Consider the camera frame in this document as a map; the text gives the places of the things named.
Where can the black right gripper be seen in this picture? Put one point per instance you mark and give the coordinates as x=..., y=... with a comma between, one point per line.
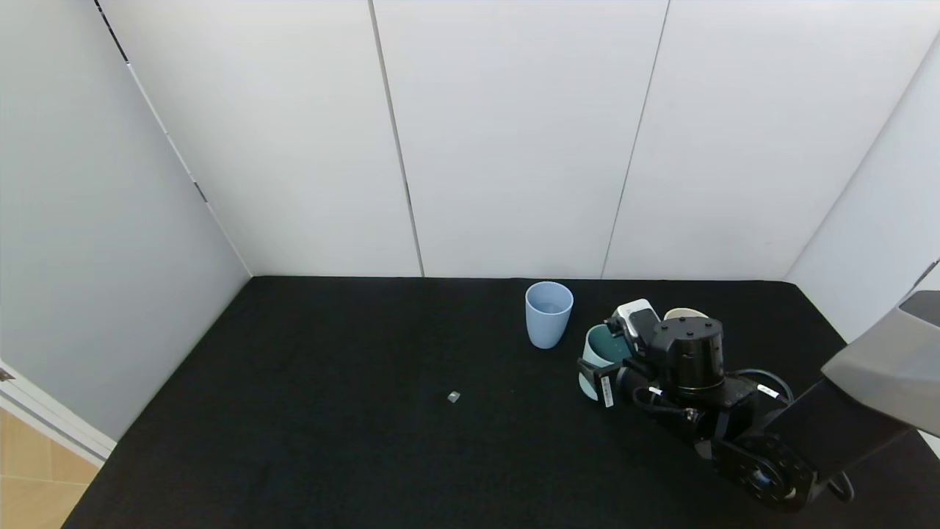
x=606, y=390

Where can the mint green plastic cup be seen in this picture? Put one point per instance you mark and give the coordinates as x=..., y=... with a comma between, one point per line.
x=606, y=345

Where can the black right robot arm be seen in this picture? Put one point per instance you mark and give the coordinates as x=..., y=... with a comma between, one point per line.
x=690, y=353

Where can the light blue plastic cup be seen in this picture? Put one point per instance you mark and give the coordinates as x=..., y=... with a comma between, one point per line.
x=547, y=327

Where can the beige plastic cup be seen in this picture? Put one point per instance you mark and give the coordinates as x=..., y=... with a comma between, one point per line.
x=684, y=314

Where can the black tablecloth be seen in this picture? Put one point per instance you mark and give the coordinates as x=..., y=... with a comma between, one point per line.
x=330, y=411

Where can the small dark door hinge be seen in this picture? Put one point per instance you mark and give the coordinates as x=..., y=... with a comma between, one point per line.
x=4, y=375

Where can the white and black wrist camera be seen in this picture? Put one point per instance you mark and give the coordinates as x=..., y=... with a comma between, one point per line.
x=639, y=323

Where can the small wall panel hinge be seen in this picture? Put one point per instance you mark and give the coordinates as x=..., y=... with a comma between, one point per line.
x=927, y=273
x=201, y=192

